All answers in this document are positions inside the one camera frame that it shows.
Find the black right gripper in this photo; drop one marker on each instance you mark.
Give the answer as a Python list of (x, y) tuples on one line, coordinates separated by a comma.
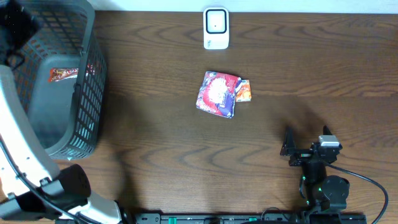
[(301, 155)]

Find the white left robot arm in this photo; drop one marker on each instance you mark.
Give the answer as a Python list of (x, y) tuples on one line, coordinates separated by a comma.
[(37, 186)]

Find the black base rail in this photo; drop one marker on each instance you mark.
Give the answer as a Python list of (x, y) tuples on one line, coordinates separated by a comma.
[(156, 218)]

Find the brown orange candy bar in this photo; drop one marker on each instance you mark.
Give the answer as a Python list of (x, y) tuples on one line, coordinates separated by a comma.
[(58, 74)]

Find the dark grey plastic basket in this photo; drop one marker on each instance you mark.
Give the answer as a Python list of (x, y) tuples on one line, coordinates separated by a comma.
[(64, 115)]

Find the red purple snack bag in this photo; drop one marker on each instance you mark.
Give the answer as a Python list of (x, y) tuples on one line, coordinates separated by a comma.
[(217, 94)]

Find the white barcode scanner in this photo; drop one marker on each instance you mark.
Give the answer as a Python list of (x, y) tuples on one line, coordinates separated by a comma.
[(215, 28)]

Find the orange tissue pack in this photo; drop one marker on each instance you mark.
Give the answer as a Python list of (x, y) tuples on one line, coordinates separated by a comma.
[(244, 93)]

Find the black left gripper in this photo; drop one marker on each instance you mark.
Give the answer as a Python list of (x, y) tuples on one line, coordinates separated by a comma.
[(8, 23)]

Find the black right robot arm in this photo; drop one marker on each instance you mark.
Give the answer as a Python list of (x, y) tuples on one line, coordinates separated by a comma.
[(324, 193)]

